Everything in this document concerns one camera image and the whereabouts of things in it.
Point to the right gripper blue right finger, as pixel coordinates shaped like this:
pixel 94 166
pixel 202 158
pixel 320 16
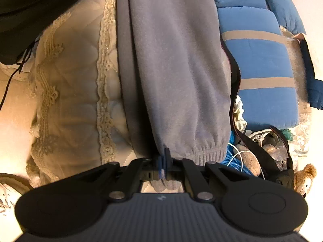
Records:
pixel 190 175

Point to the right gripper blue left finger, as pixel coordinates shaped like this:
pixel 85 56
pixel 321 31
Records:
pixel 129 179

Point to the grey-blue fleece jacket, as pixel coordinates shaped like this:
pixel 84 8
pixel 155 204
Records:
pixel 176 83

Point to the right blue striped pillow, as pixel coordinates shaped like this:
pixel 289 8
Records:
pixel 267 87

